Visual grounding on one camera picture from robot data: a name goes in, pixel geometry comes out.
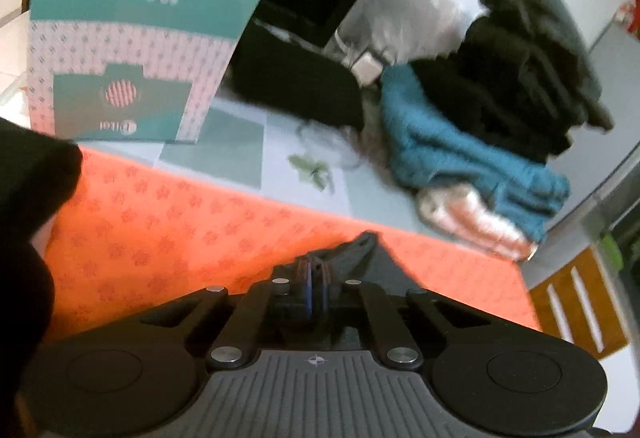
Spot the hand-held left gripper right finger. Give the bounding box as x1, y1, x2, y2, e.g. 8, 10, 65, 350
313, 255, 493, 372

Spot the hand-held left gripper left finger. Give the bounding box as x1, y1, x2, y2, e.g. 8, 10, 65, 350
140, 255, 314, 372

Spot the dark grey garment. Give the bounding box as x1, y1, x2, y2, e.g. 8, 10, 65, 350
279, 232, 427, 354

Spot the orange patterned mat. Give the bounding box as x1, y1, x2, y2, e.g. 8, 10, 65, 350
37, 145, 544, 344

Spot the grey-green flower tablecloth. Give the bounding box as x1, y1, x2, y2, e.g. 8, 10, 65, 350
157, 82, 526, 263

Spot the pink white folded garment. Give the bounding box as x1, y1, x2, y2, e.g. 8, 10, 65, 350
416, 183, 540, 263

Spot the blue knit sweater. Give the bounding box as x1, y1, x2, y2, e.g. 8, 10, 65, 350
378, 65, 572, 243

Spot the black folded cloth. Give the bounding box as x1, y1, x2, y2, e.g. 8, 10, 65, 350
232, 18, 366, 129

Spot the white charger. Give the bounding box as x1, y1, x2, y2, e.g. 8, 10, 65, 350
352, 52, 384, 86

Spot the black fleece folded garment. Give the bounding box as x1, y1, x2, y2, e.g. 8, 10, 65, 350
410, 15, 576, 163

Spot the wooden chair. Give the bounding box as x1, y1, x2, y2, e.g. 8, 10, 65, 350
530, 248, 631, 361

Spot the white plastic bag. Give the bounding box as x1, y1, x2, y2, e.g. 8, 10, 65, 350
340, 0, 471, 68

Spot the teal pink cardboard box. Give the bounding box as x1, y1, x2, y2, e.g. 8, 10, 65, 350
27, 0, 264, 143

